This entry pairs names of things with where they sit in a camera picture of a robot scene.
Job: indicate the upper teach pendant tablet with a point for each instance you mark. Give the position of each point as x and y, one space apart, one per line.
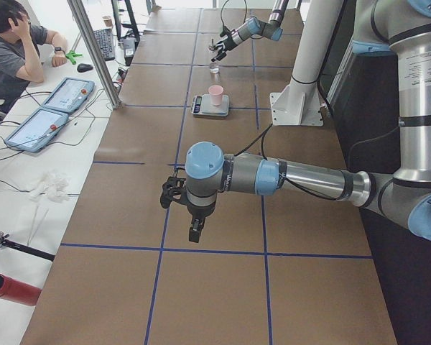
69 95

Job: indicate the aluminium frame post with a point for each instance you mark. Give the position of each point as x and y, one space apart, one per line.
86 30

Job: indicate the teach pendant tablet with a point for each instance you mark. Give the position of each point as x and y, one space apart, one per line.
36 132
69 95

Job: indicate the silver digital kitchen scale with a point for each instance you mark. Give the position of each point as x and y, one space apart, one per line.
202 106

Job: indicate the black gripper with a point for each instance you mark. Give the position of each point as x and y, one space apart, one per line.
196 211
228 42

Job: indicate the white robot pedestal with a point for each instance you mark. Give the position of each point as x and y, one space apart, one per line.
299 104

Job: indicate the crumpled white tissue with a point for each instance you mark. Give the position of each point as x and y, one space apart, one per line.
51 184

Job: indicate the black computer mouse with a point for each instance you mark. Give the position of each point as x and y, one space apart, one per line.
83 67

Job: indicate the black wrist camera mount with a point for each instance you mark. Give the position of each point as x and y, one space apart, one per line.
173 190
225 31

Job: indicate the red cylinder bottle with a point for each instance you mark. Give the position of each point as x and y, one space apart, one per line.
18 292

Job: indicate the clear glass sauce bottle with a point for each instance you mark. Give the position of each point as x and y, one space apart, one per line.
213 65

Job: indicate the lower teach pendant tablet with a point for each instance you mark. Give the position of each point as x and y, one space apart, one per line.
36 132

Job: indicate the green toy object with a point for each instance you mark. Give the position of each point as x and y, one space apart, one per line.
72 56

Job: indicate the seated person grey shirt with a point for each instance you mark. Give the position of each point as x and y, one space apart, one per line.
20 62

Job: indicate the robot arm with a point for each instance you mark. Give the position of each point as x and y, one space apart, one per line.
404 197
252 26

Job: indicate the black keyboard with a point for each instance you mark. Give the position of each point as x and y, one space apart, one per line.
104 39

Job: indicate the pink plastic cup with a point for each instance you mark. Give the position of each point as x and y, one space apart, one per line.
216 94

